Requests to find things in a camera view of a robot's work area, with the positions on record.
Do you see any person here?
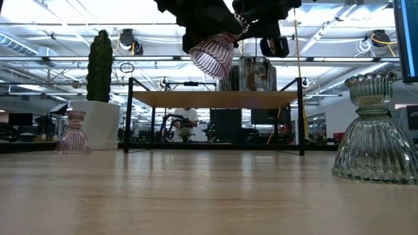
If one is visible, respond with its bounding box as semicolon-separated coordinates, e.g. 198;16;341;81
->
172;108;199;143

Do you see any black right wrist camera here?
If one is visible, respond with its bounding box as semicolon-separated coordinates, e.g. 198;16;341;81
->
259;35;291;59

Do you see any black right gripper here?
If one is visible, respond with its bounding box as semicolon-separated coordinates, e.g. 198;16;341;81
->
233;0;303;39

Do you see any small potted plant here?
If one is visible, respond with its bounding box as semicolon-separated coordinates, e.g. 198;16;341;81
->
178;127;194;143

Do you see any dark wide screen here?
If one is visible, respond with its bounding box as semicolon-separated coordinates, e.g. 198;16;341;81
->
250;108;291;126

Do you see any wooden shelf with black legs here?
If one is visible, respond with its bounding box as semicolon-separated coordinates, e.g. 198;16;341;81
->
123;76;307;156

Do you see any silver air duct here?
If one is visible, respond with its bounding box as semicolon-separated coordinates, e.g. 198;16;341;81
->
0;34;40;57
313;61;398;95

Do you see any green cactus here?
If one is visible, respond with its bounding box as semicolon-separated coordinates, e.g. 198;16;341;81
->
86;29;114;104

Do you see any dark framed screen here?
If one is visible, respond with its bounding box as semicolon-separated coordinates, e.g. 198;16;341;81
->
406;104;418;131

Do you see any long ceiling light bar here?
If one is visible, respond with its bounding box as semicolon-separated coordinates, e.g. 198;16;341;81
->
0;55;401;63

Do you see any white coiled cable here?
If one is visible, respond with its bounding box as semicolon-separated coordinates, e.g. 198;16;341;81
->
355;38;373;58

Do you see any white plant pot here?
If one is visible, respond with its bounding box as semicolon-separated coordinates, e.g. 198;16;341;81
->
70;100;121;151

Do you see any floral print candle tin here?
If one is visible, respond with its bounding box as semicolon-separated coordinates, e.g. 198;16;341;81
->
239;56;274;92
219;65;242;92
270;65;278;92

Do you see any black aluminium table frame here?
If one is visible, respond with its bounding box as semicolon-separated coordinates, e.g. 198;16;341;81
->
0;142;340;155

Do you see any hanging black cable ring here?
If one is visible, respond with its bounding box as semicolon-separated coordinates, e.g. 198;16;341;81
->
119;62;136;75

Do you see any pink ribbed glass candle holder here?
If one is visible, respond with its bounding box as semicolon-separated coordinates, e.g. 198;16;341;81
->
54;110;92;156
188;13;251;81

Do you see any black computer monitor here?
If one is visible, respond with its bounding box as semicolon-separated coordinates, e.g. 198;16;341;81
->
393;0;418;84

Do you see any dark cabinet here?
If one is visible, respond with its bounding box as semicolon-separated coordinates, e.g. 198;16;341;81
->
210;108;243;144

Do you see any yellow hanging cable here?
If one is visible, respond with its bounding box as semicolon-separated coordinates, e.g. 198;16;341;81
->
293;7;310;140

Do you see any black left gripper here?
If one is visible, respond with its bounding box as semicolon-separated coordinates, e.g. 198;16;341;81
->
153;0;249;35

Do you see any dark small screen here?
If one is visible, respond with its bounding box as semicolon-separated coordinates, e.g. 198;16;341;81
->
8;113;34;127

